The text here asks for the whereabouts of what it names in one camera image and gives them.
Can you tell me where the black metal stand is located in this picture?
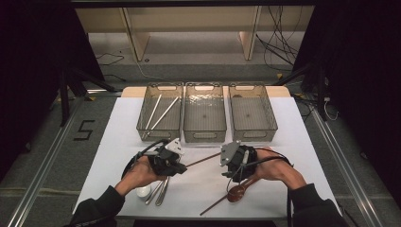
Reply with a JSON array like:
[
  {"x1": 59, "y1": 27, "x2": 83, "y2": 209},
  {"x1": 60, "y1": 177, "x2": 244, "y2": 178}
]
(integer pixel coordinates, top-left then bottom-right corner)
[
  {"x1": 272, "y1": 62, "x2": 329, "y2": 122},
  {"x1": 58, "y1": 67, "x2": 117, "y2": 127}
]

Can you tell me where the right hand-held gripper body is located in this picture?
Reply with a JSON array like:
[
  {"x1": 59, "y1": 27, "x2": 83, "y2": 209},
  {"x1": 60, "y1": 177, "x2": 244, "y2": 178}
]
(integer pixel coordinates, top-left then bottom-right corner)
[{"x1": 219, "y1": 140, "x2": 258, "y2": 183}]

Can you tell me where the smoky clear plastic bin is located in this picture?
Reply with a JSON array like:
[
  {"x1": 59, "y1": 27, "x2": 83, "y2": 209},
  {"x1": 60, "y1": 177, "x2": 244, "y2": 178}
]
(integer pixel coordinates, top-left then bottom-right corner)
[
  {"x1": 228, "y1": 82, "x2": 279, "y2": 143},
  {"x1": 135, "y1": 82, "x2": 184, "y2": 142},
  {"x1": 183, "y1": 82, "x2": 228, "y2": 144}
]

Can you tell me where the white floor cable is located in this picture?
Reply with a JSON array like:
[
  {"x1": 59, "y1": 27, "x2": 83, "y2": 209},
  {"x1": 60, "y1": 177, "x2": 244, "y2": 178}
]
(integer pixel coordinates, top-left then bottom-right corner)
[{"x1": 135, "y1": 60, "x2": 165, "y2": 81}]

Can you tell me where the white chopstick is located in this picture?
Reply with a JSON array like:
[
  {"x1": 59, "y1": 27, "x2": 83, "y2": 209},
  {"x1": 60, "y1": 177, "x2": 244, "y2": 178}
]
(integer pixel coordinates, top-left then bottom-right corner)
[
  {"x1": 150, "y1": 96, "x2": 180, "y2": 131},
  {"x1": 145, "y1": 94, "x2": 163, "y2": 131}
]

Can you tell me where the light wooden desk frame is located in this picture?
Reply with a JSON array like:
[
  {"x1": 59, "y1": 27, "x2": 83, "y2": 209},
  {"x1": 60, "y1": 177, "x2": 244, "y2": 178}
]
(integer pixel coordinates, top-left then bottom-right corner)
[{"x1": 75, "y1": 6, "x2": 316, "y2": 62}]

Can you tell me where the black curtain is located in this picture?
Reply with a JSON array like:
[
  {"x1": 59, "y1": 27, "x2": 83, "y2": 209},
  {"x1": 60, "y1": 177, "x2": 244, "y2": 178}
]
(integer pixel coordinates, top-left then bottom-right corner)
[
  {"x1": 292, "y1": 0, "x2": 401, "y2": 200},
  {"x1": 0, "y1": 0, "x2": 105, "y2": 183}
]

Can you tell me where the bundle of black floor cables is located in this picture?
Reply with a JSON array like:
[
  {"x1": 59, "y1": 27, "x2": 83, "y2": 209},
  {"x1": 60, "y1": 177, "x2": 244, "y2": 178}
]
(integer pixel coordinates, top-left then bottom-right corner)
[{"x1": 254, "y1": 6, "x2": 304, "y2": 72}]

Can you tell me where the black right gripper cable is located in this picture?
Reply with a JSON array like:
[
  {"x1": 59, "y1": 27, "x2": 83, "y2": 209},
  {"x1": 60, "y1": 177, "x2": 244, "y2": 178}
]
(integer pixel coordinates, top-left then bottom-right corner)
[{"x1": 225, "y1": 147, "x2": 295, "y2": 227}]

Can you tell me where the white ceramic spoon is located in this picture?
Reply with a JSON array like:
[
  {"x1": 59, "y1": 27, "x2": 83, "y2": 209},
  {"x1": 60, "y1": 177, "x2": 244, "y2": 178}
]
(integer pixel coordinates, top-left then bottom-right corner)
[{"x1": 135, "y1": 184, "x2": 152, "y2": 199}]

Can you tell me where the metal fork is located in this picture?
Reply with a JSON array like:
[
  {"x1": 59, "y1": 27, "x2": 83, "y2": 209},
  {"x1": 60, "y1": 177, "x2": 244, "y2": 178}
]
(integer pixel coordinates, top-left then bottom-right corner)
[{"x1": 145, "y1": 180, "x2": 164, "y2": 206}]

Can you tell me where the person's left hand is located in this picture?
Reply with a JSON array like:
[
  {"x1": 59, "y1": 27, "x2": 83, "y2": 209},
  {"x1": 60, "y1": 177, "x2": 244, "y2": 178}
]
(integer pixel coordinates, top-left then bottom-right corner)
[{"x1": 114, "y1": 155, "x2": 166, "y2": 195}]

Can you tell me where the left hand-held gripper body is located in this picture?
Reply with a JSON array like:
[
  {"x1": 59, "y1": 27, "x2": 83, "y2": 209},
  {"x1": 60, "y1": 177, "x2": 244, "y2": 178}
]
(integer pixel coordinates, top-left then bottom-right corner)
[{"x1": 148, "y1": 137, "x2": 185, "y2": 177}]

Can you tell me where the aluminium floor rail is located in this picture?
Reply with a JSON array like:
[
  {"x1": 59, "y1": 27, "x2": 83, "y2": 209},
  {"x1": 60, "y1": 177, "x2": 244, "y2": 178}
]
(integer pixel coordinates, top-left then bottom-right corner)
[
  {"x1": 310, "y1": 103, "x2": 384, "y2": 227},
  {"x1": 6, "y1": 97, "x2": 86, "y2": 227}
]

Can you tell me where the person's right hand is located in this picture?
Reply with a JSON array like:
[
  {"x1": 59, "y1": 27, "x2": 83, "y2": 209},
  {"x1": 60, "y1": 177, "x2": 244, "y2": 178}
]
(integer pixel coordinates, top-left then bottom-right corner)
[{"x1": 253, "y1": 148, "x2": 307, "y2": 191}]

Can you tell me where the black floor cable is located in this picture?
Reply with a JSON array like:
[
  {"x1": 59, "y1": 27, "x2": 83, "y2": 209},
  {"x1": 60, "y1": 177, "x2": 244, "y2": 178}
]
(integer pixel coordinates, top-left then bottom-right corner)
[{"x1": 96, "y1": 51, "x2": 126, "y2": 66}]

